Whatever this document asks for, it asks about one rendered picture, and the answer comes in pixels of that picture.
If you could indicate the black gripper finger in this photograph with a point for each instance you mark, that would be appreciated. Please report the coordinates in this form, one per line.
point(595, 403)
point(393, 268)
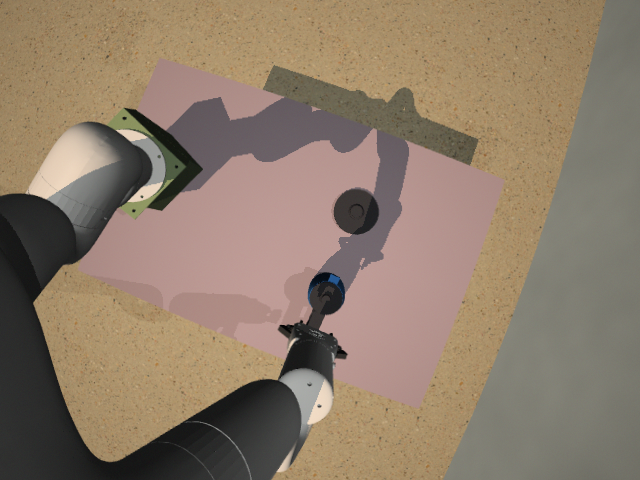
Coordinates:
point(286, 330)
point(341, 354)

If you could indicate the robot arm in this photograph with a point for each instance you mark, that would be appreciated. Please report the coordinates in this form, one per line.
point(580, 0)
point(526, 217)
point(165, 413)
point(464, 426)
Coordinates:
point(243, 436)

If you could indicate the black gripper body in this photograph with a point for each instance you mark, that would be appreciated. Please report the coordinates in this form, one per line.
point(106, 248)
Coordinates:
point(301, 330)

